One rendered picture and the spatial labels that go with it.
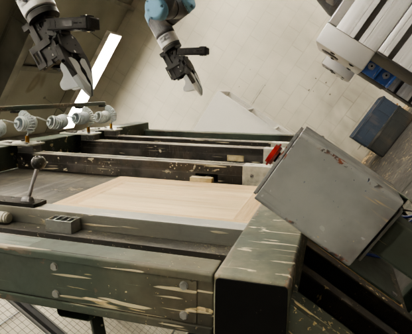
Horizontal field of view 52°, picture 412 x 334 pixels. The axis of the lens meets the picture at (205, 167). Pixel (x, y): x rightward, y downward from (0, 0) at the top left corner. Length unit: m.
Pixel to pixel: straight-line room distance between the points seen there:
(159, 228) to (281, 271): 0.36
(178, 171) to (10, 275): 0.83
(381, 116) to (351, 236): 4.80
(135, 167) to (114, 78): 5.69
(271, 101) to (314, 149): 5.86
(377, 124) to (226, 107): 1.79
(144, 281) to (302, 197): 0.30
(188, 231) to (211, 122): 4.29
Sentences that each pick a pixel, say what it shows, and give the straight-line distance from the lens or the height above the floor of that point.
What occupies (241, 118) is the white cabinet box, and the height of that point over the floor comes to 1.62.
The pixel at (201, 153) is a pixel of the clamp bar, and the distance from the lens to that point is 2.01.
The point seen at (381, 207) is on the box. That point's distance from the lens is 0.62.
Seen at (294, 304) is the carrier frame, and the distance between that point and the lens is 0.69.
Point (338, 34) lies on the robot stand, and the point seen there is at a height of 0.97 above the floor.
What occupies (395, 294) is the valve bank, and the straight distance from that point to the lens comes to 0.96.
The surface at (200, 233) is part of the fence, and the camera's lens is 0.94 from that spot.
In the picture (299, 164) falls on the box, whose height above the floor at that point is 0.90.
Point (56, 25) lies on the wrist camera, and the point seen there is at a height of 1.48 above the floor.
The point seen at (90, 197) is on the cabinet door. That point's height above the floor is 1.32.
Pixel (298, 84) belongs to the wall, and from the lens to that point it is 6.41.
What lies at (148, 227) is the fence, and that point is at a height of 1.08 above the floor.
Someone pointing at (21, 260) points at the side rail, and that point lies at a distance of 0.86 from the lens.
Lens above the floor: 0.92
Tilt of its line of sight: 8 degrees up
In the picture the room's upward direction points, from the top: 54 degrees counter-clockwise
